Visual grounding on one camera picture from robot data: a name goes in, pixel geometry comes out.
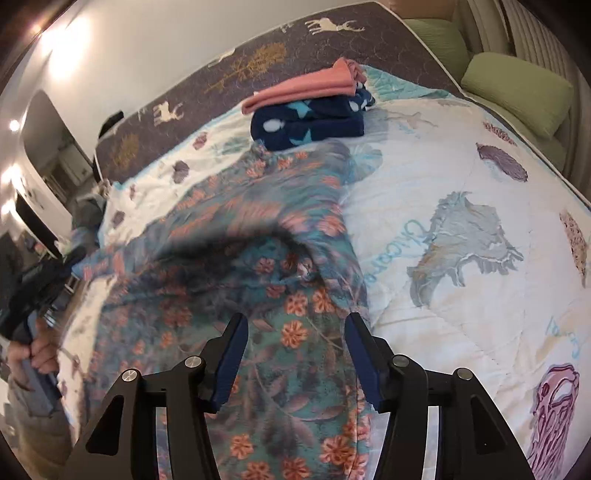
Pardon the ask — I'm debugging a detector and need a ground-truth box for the person's left hand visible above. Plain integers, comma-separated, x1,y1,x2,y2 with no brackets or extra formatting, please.
7,318,61,393

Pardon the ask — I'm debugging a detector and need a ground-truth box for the small green pillow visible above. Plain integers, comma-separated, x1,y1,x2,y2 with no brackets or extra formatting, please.
404,18,472,70

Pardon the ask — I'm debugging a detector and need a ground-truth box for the folded navy star-print fleece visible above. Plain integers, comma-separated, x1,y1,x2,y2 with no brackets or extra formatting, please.
250,85,377,151

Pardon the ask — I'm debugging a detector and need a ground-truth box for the teal floral garment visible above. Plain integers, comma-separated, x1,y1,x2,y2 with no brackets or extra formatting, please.
60,141,377,480

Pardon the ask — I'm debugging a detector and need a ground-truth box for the large green pillow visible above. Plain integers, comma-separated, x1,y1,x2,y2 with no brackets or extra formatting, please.
461,52,575,139

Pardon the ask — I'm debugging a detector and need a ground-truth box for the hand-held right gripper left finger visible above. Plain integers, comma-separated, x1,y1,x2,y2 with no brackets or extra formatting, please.
62,313,250,480

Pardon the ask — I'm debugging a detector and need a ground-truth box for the white printed quilt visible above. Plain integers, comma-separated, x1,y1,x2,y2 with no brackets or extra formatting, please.
60,65,591,480

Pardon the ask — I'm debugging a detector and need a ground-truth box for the folded pink cloth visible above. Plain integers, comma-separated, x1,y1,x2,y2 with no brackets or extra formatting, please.
241,58,369,116

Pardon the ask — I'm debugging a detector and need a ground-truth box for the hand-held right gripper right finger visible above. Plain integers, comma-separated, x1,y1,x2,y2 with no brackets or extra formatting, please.
344,312,536,480

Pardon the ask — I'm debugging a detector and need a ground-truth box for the beige curtain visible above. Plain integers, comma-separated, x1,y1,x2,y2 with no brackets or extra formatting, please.
462,0,591,107

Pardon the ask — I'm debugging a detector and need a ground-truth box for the brown deer-print bed sheet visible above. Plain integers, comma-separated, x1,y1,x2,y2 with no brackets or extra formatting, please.
95,0,467,185

